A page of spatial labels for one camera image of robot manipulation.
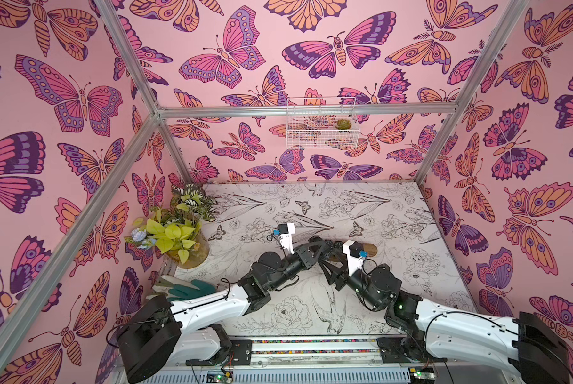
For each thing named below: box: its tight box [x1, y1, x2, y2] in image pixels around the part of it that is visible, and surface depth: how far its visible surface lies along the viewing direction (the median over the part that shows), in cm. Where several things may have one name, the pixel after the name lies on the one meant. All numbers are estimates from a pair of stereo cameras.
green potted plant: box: [125, 183, 217, 270], surface depth 81 cm
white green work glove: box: [152, 275, 217, 302], surface depth 90 cm
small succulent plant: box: [334, 118, 353, 130], surface depth 95 cm
